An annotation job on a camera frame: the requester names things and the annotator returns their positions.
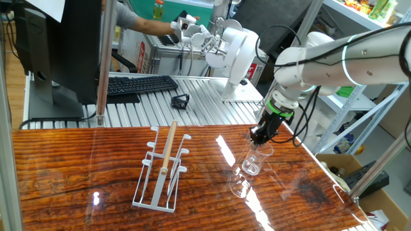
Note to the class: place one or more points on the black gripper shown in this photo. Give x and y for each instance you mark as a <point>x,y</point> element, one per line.
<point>271,125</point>

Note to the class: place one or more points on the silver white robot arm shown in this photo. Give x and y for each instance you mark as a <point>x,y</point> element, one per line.
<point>337,64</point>

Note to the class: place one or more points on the person bare forearm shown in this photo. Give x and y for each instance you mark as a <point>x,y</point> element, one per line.
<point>151,25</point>

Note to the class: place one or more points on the person hand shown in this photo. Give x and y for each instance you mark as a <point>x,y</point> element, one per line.
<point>195,18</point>

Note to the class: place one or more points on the white haptic control device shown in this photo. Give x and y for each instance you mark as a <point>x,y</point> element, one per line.
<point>239,57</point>

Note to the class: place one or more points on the small black phone holder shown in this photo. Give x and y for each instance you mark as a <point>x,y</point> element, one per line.
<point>176,100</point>

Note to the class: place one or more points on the black electronic box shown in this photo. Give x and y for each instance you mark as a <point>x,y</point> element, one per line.
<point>369,183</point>

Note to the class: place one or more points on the aluminium equipment case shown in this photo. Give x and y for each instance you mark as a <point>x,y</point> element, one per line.
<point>167,64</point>

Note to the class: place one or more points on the dark grey board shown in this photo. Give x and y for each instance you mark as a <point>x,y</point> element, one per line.
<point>273,16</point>

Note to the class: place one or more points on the black keyboard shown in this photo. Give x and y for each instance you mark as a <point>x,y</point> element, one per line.
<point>141,85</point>

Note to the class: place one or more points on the brown cardboard box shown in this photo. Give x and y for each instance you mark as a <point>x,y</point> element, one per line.
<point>385,205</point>

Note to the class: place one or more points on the white box red label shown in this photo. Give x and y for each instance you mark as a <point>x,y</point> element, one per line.
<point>141,57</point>

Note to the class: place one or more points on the black tablet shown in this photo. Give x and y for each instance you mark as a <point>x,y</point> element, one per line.
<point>183,14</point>

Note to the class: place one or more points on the black chair armrest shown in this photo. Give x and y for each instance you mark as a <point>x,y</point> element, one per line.
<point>128,65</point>

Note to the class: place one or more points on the green bottle orange cap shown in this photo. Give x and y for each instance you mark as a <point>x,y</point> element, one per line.
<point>158,11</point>

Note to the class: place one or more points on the glossy wood grain mat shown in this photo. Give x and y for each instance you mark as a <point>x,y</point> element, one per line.
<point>80,167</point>

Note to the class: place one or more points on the black computer monitor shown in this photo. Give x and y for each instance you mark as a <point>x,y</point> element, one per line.
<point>74,48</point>

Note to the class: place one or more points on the white paper sheet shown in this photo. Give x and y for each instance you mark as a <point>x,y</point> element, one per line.
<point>48,8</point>

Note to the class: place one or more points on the aluminium frame post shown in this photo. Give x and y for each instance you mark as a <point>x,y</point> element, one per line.
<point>379,167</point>
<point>8,176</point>
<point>106,64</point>
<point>305,29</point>

